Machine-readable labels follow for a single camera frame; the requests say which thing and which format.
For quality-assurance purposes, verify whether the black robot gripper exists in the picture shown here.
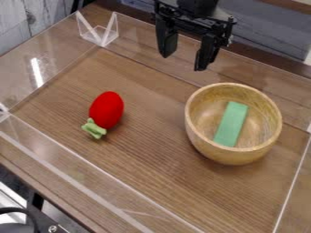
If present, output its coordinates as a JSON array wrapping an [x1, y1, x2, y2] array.
[[155, 0, 237, 71]]

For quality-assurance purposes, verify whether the green rectangular block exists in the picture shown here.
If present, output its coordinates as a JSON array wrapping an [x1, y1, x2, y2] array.
[[213, 102, 250, 147]]

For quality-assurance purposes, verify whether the brown wooden bowl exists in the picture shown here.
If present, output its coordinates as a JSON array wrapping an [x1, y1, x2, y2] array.
[[185, 83, 282, 166]]

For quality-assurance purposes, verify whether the red plush strawberry toy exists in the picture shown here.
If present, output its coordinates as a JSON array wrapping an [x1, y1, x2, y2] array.
[[82, 91, 125, 139]]

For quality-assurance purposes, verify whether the clear acrylic corner bracket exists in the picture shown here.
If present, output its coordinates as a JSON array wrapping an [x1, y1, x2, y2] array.
[[75, 12, 119, 47]]

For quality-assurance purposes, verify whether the clear acrylic tray wall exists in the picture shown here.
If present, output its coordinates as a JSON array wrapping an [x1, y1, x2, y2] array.
[[0, 14, 311, 233]]

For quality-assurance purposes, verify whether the black cable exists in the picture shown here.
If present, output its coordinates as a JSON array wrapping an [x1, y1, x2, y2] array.
[[0, 207, 38, 233]]

